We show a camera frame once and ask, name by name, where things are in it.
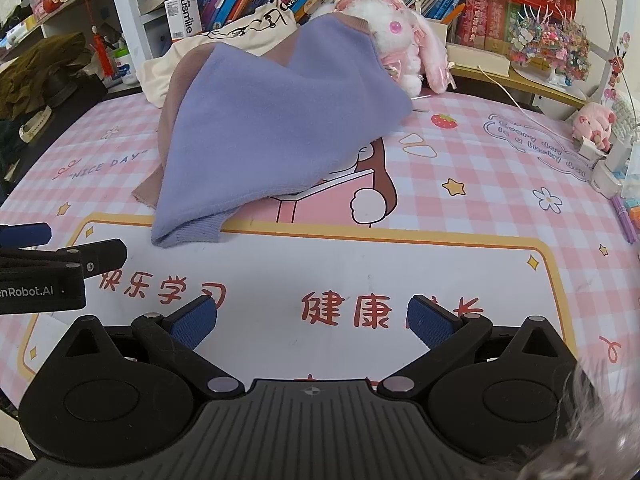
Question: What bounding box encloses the colourful bead tree ornament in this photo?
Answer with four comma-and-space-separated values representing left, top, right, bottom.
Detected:
510, 4, 591, 86

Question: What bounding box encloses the white bottle with green cap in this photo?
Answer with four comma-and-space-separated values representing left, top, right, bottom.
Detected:
112, 45, 138, 83

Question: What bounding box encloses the pink pig plush toy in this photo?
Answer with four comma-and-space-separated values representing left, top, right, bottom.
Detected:
571, 101, 617, 153

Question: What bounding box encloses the wooden shelf board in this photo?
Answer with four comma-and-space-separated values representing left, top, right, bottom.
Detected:
447, 42, 588, 108

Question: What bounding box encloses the olive green cloth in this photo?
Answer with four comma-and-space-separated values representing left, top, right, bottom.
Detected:
0, 32, 93, 121

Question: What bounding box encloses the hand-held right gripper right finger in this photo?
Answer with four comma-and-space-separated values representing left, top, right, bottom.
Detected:
377, 296, 575, 401

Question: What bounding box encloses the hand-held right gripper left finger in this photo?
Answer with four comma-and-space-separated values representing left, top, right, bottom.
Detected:
52, 296, 246, 401

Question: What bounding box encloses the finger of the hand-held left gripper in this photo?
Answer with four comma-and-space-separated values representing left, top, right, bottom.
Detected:
0, 239, 128, 275
0, 223, 52, 249

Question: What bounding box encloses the white cable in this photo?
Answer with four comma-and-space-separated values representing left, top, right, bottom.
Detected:
477, 65, 596, 161

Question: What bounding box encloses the white toothbrush box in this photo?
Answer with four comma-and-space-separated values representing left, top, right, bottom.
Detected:
164, 0, 203, 43

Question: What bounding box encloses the red tassel ornament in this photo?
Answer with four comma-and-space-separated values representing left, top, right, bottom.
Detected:
82, 0, 108, 81

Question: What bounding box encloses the white wristwatch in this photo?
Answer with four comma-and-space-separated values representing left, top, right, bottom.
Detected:
19, 106, 51, 142

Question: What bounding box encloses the grey furry sleeve cuff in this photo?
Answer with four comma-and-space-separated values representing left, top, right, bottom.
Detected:
550, 360, 640, 480

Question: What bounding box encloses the reindeer wall sticker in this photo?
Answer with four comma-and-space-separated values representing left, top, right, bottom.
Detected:
602, 32, 633, 111

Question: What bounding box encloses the purple and pink sweater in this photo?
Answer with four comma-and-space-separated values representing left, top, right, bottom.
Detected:
131, 14, 415, 248

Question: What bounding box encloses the bundle of purple pens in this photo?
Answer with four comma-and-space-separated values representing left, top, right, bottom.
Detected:
611, 195, 640, 243

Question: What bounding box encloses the white plastic box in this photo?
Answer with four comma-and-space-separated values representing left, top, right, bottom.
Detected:
590, 135, 640, 198

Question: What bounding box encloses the white bunny plush toy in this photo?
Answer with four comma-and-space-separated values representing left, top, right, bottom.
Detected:
332, 0, 458, 98

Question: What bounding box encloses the white bookshelf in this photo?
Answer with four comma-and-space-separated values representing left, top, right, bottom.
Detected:
105, 0, 201, 61

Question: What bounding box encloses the pink checkered printed table mat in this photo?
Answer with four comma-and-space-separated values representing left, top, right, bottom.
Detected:
0, 85, 640, 411

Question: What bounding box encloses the black bag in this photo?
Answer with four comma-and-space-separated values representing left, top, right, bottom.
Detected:
0, 75, 108, 196

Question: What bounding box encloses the cream tote bag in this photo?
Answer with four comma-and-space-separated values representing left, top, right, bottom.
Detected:
136, 1, 301, 108

